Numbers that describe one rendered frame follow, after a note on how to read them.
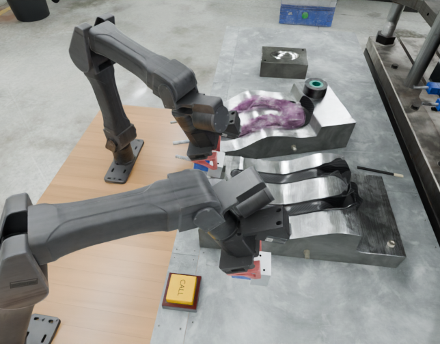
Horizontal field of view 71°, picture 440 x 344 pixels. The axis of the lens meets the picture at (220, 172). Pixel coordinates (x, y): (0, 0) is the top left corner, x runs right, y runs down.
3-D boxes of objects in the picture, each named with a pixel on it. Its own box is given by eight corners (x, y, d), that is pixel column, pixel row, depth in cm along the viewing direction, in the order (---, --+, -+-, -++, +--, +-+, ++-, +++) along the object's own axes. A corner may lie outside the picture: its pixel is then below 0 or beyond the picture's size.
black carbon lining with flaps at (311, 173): (225, 216, 80) (225, 193, 73) (231, 170, 91) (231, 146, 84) (363, 229, 78) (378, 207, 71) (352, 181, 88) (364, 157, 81)
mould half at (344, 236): (199, 247, 82) (197, 218, 72) (212, 174, 99) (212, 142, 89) (395, 268, 78) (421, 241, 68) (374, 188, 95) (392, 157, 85)
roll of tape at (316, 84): (311, 83, 115) (313, 75, 112) (330, 92, 111) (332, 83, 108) (298, 92, 111) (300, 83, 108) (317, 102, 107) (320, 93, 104)
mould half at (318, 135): (203, 166, 102) (201, 141, 93) (193, 117, 119) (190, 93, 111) (346, 147, 108) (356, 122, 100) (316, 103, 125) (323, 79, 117)
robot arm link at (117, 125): (138, 140, 97) (108, 36, 73) (123, 153, 93) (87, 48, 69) (124, 134, 99) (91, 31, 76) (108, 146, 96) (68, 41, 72)
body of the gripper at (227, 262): (257, 220, 60) (242, 198, 56) (256, 269, 54) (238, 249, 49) (228, 226, 63) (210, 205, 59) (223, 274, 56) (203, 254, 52)
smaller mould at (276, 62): (259, 76, 138) (261, 62, 133) (260, 60, 148) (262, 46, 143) (305, 79, 137) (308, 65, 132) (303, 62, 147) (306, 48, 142)
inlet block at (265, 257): (204, 279, 65) (204, 267, 61) (208, 256, 68) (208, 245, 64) (267, 287, 64) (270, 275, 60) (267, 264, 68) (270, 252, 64)
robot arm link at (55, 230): (205, 159, 48) (-33, 203, 37) (228, 203, 42) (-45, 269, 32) (199, 208, 57) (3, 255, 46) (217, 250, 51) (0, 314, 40)
